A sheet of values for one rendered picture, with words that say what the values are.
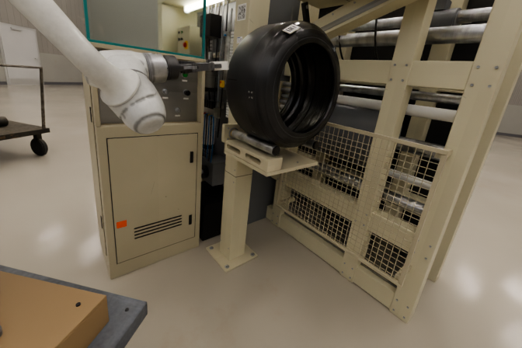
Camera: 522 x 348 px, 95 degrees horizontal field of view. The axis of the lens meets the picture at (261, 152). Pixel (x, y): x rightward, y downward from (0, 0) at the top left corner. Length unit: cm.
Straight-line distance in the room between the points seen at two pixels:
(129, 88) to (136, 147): 80
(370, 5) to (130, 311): 144
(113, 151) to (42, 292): 80
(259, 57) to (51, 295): 88
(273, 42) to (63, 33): 64
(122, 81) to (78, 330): 50
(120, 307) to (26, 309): 17
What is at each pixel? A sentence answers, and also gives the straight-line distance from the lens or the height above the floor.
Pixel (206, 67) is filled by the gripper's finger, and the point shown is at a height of 121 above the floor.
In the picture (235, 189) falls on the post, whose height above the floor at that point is 54.
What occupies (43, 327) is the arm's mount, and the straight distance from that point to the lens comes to 66.
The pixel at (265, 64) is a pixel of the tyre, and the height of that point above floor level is 125.
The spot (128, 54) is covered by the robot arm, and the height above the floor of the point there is 122.
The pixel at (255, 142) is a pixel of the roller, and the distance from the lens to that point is 113.
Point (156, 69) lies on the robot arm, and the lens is 81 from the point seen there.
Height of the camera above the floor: 119
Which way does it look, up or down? 17 degrees down
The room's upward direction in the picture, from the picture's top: 6 degrees clockwise
